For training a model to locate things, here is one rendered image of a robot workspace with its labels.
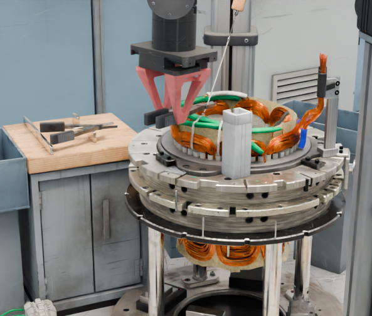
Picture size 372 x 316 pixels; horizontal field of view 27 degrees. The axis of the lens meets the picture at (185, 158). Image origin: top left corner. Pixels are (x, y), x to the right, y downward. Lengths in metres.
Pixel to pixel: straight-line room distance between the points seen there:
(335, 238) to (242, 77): 0.38
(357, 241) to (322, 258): 0.81
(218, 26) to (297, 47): 2.05
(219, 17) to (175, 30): 0.60
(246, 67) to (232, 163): 0.59
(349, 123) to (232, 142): 0.50
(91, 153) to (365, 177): 0.66
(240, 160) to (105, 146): 0.30
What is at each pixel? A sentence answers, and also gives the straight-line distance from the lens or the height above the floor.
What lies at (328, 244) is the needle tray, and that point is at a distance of 1.48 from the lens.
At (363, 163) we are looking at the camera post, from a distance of 0.67.
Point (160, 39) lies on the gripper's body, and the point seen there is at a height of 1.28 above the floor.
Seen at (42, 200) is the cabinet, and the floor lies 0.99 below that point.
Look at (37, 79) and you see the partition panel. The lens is 3.51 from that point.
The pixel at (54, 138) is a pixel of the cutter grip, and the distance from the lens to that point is 1.24.
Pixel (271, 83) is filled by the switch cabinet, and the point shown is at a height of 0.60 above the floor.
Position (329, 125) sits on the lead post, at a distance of 1.13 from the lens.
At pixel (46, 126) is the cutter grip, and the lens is 1.30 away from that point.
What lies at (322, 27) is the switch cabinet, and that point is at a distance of 3.72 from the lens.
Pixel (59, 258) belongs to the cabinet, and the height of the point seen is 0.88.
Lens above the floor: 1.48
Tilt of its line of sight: 20 degrees down
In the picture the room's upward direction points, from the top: straight up
